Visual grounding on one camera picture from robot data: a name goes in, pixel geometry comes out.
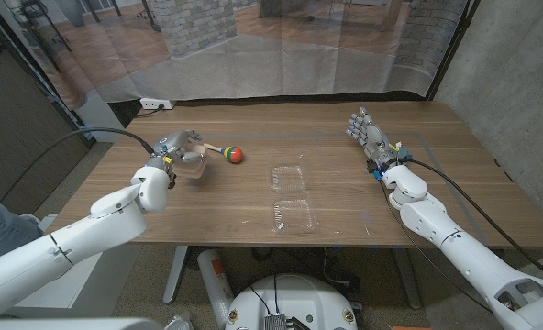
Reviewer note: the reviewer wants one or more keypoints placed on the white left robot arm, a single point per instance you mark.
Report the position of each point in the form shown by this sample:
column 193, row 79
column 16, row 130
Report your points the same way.
column 92, row 229

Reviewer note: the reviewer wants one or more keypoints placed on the clear plastic clamshell container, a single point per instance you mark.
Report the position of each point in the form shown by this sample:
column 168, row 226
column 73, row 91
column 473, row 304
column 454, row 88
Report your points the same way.
column 293, row 215

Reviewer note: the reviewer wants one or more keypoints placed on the white power strip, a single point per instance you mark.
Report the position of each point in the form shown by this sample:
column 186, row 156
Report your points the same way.
column 154, row 103

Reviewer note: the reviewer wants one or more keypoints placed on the grey metal table leg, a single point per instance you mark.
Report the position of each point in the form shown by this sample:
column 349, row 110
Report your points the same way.
column 175, row 275
column 408, row 279

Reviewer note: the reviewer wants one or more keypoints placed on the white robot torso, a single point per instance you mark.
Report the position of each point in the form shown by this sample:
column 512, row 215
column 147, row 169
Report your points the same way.
column 294, row 298

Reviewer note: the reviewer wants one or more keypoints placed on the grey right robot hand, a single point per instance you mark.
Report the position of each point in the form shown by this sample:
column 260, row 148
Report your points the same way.
column 372, row 135

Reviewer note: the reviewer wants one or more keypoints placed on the white panel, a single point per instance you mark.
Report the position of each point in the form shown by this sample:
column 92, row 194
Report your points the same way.
column 99, row 121

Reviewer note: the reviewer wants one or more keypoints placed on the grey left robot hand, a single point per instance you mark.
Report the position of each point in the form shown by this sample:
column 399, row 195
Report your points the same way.
column 170, row 142

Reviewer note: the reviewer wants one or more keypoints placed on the white cylinder with orange label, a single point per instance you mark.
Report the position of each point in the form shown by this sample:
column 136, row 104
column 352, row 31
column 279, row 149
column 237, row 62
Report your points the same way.
column 214, row 279

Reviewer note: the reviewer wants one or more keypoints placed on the printed room backdrop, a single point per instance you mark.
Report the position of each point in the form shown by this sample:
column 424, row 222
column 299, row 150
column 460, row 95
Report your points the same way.
column 253, row 59

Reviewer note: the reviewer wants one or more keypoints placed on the grey electronics module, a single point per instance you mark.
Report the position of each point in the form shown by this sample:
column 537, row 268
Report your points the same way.
column 275, row 322

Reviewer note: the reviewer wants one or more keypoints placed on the beige jewelry box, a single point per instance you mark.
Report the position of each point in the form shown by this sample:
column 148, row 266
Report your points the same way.
column 193, row 170

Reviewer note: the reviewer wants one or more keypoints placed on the person in blue jeans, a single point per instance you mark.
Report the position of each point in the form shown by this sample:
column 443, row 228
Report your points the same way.
column 1, row 238

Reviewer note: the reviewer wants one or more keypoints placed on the colourful wooden maraca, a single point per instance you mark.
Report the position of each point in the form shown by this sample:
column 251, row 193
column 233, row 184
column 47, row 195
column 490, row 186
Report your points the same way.
column 233, row 155

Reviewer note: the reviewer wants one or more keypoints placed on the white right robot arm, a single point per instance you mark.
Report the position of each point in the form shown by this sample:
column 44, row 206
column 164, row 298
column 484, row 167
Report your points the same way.
column 459, row 249

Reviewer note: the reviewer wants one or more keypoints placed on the black backdrop stand pole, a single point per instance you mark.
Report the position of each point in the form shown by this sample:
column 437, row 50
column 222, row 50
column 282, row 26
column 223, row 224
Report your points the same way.
column 452, row 50

